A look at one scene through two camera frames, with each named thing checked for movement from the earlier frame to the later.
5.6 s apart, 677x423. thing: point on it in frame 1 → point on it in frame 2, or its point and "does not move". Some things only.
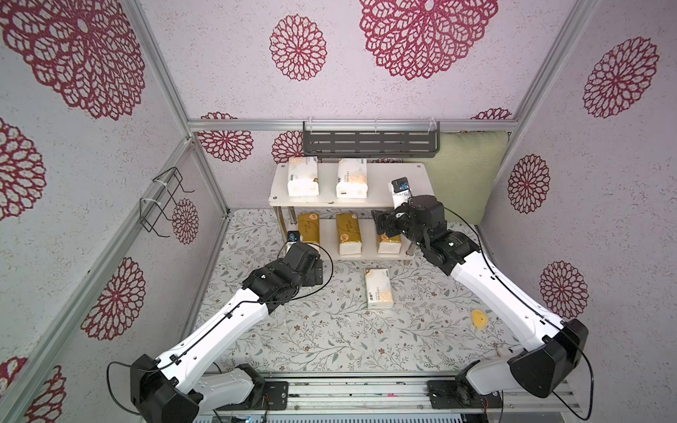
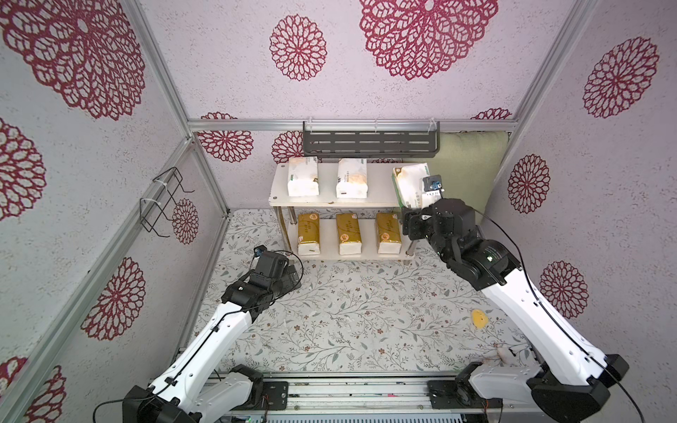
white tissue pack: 303,176 does not move
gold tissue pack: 308,226 does not move
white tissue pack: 379,293 → 408,181
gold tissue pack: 390,245 does not move
